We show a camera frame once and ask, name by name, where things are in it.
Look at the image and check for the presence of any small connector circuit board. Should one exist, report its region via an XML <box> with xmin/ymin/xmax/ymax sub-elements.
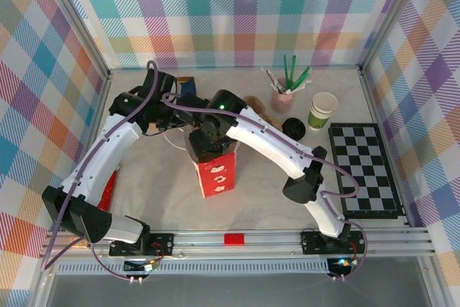
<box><xmin>327</xmin><ymin>257</ymin><xmax>355</xmax><ymax>272</ymax></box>
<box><xmin>124</xmin><ymin>259</ymin><xmax>159</xmax><ymax>272</ymax></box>

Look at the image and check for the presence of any green white paper cup stack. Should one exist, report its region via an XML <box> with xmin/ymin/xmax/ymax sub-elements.
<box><xmin>308</xmin><ymin>91</ymin><xmax>339</xmax><ymax>131</ymax></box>

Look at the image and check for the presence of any yellow cardboard napkin box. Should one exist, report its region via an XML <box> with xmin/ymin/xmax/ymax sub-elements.
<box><xmin>178</xmin><ymin>75</ymin><xmax>198</xmax><ymax>96</ymax></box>

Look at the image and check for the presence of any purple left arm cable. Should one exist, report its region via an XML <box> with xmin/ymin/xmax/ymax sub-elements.
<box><xmin>40</xmin><ymin>60</ymin><xmax>161</xmax><ymax>284</ymax></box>

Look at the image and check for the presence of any brown cup carrier stack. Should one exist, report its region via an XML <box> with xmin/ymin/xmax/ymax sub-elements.
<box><xmin>242</xmin><ymin>95</ymin><xmax>283</xmax><ymax>132</ymax></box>

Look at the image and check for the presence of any small red block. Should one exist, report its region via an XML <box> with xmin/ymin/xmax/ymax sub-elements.
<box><xmin>224</xmin><ymin>234</ymin><xmax>246</xmax><ymax>247</ymax></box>

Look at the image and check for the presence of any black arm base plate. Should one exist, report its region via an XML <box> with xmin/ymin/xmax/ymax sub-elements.
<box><xmin>109</xmin><ymin>233</ymin><xmax>175</xmax><ymax>259</ymax></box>
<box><xmin>300</xmin><ymin>230</ymin><xmax>368</xmax><ymax>256</ymax></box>

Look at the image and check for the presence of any black cup lid stack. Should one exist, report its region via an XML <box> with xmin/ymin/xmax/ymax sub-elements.
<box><xmin>282</xmin><ymin>116</ymin><xmax>306</xmax><ymax>141</ymax></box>

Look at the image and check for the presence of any aluminium frame post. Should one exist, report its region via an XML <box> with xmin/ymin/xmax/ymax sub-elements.
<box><xmin>358</xmin><ymin>0</ymin><xmax>427</xmax><ymax>76</ymax></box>
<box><xmin>34</xmin><ymin>0</ymin><xmax>112</xmax><ymax>80</ymax></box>

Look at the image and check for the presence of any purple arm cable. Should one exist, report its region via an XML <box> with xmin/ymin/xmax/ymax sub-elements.
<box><xmin>161</xmin><ymin>91</ymin><xmax>367</xmax><ymax>283</ymax></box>
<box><xmin>40</xmin><ymin>60</ymin><xmax>161</xmax><ymax>284</ymax></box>

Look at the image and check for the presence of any grey slotted cable duct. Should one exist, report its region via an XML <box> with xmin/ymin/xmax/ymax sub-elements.
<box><xmin>55</xmin><ymin>262</ymin><xmax>330</xmax><ymax>276</ymax></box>

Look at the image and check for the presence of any black grey checkerboard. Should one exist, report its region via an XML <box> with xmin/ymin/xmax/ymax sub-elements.
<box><xmin>328</xmin><ymin>122</ymin><xmax>402</xmax><ymax>220</ymax></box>

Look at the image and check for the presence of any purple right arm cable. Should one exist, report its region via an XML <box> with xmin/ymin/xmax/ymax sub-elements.
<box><xmin>161</xmin><ymin>91</ymin><xmax>367</xmax><ymax>283</ymax></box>

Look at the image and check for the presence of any aluminium mounting rail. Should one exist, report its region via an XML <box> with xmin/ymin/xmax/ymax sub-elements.
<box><xmin>39</xmin><ymin>228</ymin><xmax>436</xmax><ymax>260</ymax></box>

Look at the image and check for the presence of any pink stirrer cup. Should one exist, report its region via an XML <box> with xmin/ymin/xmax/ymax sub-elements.
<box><xmin>270</xmin><ymin>86</ymin><xmax>295</xmax><ymax>114</ymax></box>

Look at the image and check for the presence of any wooden stirrer stick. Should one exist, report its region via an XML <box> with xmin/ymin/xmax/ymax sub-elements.
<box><xmin>267</xmin><ymin>69</ymin><xmax>285</xmax><ymax>94</ymax></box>

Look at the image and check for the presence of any red white paper bag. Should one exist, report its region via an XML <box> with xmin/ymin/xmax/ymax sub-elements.
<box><xmin>164</xmin><ymin>130</ymin><xmax>240</xmax><ymax>199</ymax></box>

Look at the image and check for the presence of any red glitter bar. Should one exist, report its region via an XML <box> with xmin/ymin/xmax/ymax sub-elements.
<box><xmin>96</xmin><ymin>170</ymin><xmax>119</xmax><ymax>211</ymax></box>

